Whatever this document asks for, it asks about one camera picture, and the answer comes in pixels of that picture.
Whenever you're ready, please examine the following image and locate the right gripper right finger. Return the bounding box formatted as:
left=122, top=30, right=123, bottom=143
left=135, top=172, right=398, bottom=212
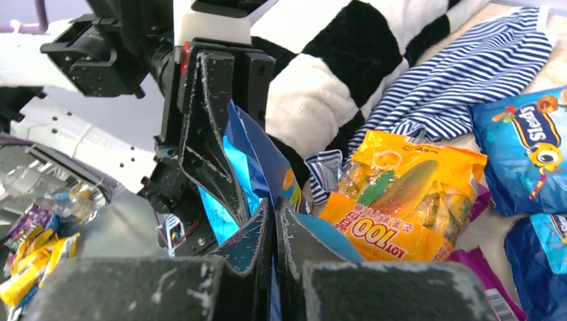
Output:
left=275, top=198, right=495, bottom=320

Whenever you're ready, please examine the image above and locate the orange 100 candy bag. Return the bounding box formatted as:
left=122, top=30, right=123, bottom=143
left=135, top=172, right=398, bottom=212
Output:
left=320, top=130, right=487, bottom=261

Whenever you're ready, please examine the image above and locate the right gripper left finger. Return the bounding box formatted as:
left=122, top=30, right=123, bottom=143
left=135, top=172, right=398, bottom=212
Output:
left=25, top=199, right=271, bottom=320

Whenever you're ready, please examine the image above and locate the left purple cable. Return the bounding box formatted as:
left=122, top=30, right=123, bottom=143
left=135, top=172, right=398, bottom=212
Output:
left=0, top=0, right=49, bottom=34

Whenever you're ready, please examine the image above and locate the blue Slendy candy bag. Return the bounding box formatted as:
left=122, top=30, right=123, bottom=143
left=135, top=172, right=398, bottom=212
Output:
left=469, top=86, right=566, bottom=216

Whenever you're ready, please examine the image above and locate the black white checkered pillow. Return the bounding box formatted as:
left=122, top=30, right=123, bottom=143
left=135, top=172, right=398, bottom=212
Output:
left=251, top=0, right=485, bottom=187

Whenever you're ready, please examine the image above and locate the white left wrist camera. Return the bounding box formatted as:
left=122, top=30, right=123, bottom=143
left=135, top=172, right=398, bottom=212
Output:
left=173, top=1, right=277, bottom=47

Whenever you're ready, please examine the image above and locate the blue candy bag front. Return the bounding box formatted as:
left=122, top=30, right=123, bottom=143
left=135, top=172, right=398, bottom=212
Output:
left=209, top=102, right=362, bottom=320

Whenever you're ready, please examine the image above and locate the purple candy bag under orange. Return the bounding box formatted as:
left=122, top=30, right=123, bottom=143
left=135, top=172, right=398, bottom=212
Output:
left=470, top=185, right=491, bottom=222

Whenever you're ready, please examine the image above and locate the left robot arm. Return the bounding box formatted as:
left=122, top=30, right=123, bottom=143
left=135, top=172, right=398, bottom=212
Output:
left=1, top=1, right=274, bottom=227

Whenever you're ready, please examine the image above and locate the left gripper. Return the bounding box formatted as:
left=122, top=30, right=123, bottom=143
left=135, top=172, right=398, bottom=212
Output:
left=140, top=39, right=274, bottom=255

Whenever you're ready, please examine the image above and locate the blue white striped cloth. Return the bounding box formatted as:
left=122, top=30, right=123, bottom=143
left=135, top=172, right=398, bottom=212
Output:
left=306, top=7, right=556, bottom=205

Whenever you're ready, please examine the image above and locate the purple grape candy bag left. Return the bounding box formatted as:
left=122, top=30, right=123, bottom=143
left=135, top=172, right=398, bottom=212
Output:
left=449, top=247, right=528, bottom=321

